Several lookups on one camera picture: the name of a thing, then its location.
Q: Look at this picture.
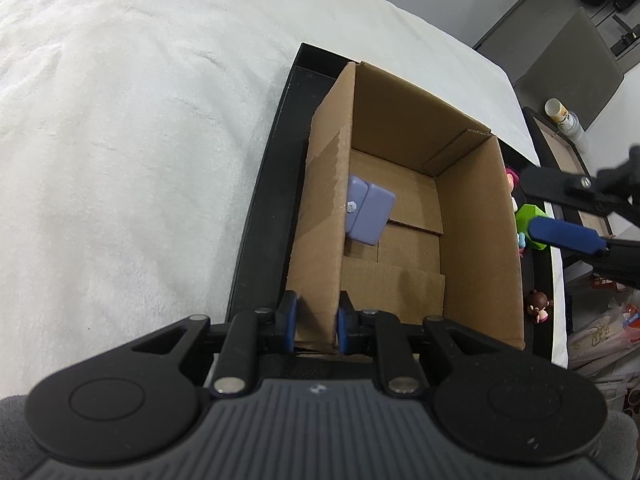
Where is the green square cup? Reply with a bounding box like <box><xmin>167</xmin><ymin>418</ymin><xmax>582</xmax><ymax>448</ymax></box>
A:
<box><xmin>514</xmin><ymin>202</ymin><xmax>554</xmax><ymax>252</ymax></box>

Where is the pink hooded figurine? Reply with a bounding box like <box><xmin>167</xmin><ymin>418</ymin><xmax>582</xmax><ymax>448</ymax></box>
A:
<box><xmin>504</xmin><ymin>167</ymin><xmax>520</xmax><ymax>212</ymax></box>

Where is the brown haired doll figurine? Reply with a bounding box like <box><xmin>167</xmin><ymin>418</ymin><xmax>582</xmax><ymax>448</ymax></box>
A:
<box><xmin>525</xmin><ymin>290</ymin><xmax>553</xmax><ymax>323</ymax></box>

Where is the brown cardboard box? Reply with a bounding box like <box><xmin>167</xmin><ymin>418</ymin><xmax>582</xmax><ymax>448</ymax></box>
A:
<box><xmin>286</xmin><ymin>63</ymin><xmax>524</xmax><ymax>352</ymax></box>

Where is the lavender toy case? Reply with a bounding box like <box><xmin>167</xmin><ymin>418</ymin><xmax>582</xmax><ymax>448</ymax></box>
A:
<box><xmin>345</xmin><ymin>174</ymin><xmax>396</xmax><ymax>246</ymax></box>

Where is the blue figurine with beer mug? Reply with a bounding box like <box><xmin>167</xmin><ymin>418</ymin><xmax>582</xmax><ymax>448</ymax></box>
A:
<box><xmin>516</xmin><ymin>232</ymin><xmax>526</xmax><ymax>257</ymax></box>

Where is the black tray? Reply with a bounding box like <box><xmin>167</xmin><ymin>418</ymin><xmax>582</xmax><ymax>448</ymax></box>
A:
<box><xmin>229</xmin><ymin>44</ymin><xmax>553</xmax><ymax>357</ymax></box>

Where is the yellow white paper cup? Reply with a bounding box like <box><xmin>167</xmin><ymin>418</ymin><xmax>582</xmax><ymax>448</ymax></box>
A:
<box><xmin>544</xmin><ymin>98</ymin><xmax>585</xmax><ymax>144</ymax></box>

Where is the grey chair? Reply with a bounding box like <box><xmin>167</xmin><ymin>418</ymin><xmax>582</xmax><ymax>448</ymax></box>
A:
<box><xmin>514</xmin><ymin>9</ymin><xmax>624</xmax><ymax>129</ymax></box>

